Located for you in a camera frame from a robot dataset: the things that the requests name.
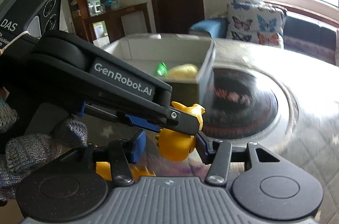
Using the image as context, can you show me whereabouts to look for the pale yellow soft toy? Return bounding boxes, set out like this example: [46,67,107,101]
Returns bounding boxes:
[166,63,200,79]

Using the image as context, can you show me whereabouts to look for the yellow toy figure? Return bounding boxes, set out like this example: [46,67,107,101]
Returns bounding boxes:
[95,160,157,181]
[157,101,206,162]

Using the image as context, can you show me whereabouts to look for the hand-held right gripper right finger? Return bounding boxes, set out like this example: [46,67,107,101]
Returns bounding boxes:
[195,131,282,185]

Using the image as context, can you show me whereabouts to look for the person's left hand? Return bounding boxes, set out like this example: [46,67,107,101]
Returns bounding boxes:
[0,95,88,202]

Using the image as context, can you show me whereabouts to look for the green toy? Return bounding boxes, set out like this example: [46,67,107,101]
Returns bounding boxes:
[155,62,168,78]

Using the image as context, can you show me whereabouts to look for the grey storage box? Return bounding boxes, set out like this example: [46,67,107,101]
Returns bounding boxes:
[102,33,217,108]

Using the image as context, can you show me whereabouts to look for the dark sofa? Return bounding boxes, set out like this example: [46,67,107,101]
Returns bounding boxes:
[283,12,339,67]

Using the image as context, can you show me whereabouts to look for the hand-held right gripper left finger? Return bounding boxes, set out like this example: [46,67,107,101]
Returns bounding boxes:
[62,131,146,185]

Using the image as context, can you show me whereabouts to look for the white box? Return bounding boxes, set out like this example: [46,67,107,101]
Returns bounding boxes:
[91,21,111,46]

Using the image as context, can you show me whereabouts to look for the blue cushion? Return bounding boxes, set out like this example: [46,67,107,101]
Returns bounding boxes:
[189,18,229,39]

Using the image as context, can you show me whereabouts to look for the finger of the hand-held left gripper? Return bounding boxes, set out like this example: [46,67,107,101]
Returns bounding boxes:
[79,100,202,137]

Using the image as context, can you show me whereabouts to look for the round dark patterned mat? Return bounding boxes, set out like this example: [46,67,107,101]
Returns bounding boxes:
[201,67,279,139]

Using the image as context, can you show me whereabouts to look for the butterfly print cushion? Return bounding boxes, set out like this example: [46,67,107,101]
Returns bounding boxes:
[226,0,288,49]

